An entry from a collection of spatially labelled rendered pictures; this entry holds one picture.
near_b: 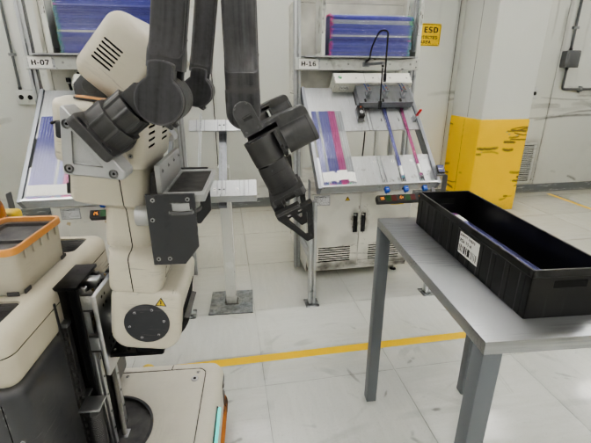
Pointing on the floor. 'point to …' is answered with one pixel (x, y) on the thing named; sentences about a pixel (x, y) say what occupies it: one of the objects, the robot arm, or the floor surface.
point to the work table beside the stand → (581, 325)
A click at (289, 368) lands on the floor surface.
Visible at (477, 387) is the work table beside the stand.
